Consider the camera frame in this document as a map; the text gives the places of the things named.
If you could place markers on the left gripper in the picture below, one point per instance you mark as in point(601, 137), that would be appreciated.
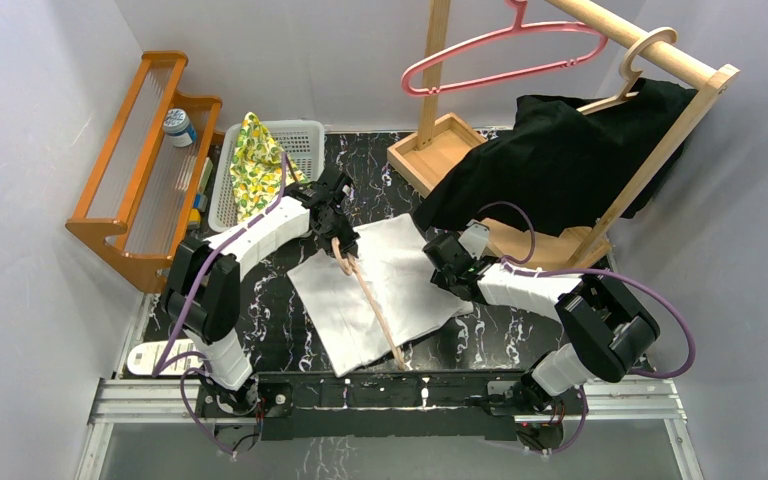
point(339, 234)

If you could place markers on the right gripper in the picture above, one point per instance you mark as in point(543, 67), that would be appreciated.
point(439, 278)

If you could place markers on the white cloth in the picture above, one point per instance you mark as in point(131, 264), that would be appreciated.
point(398, 276)

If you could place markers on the yellow green patterned cloth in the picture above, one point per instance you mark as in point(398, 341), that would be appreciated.
point(257, 166)

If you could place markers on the black skirt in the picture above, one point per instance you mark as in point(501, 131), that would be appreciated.
point(556, 168)

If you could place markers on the pink hanger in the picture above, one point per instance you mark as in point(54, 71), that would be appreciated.
point(517, 48)

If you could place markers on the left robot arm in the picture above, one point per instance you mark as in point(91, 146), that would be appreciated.
point(202, 293)

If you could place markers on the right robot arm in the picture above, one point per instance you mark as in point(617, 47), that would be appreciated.
point(607, 328)

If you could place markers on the wooden clothes rack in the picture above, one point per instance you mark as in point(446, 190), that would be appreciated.
point(425, 157)

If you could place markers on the small white blue jar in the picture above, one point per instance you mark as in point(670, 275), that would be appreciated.
point(178, 128)

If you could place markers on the orange wooden shelf rack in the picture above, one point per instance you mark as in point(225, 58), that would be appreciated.
point(136, 203)

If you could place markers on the white label tag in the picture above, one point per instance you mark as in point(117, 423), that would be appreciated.
point(142, 358)

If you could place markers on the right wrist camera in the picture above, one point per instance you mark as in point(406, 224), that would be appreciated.
point(475, 238)

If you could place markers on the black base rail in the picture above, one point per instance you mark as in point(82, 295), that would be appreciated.
point(380, 404)

